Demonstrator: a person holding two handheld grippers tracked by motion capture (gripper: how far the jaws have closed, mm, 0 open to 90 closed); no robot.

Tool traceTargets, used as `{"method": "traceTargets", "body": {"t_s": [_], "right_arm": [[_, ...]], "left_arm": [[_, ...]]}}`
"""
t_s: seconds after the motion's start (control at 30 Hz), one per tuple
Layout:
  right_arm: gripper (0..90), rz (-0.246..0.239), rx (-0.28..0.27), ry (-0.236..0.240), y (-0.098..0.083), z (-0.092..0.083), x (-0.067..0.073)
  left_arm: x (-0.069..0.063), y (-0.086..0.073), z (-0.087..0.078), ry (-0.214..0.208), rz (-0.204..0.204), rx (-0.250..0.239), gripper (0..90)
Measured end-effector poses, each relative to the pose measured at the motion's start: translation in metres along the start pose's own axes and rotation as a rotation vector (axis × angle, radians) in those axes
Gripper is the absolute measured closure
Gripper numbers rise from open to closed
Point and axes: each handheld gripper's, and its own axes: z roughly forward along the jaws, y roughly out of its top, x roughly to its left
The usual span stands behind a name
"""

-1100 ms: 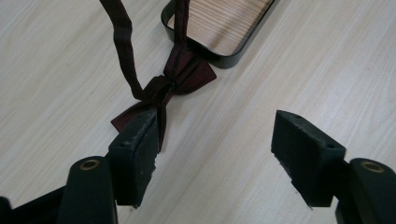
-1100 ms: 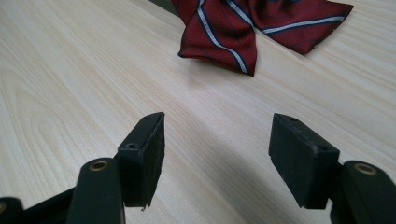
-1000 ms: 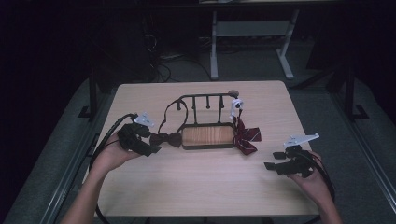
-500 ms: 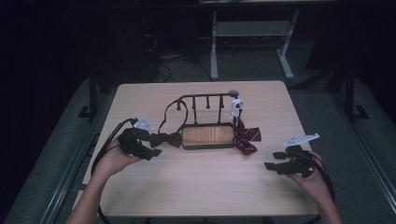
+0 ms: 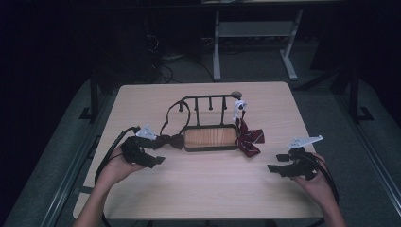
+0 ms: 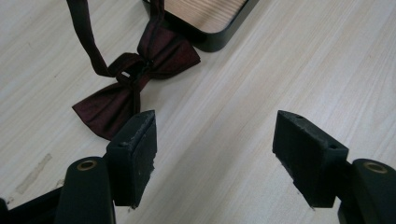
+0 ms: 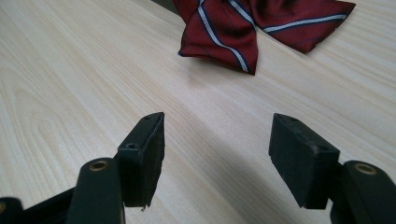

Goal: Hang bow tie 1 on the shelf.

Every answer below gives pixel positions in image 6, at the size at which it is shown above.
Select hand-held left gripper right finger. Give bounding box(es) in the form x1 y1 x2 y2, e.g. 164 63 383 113
272 109 350 209

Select plain dark maroon bow tie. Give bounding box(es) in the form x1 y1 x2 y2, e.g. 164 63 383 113
65 0 202 142

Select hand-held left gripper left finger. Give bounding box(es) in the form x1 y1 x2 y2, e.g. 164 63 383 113
106 109 159 210

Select black hook rack wooden tray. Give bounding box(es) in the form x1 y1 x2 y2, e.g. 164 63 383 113
142 0 261 53

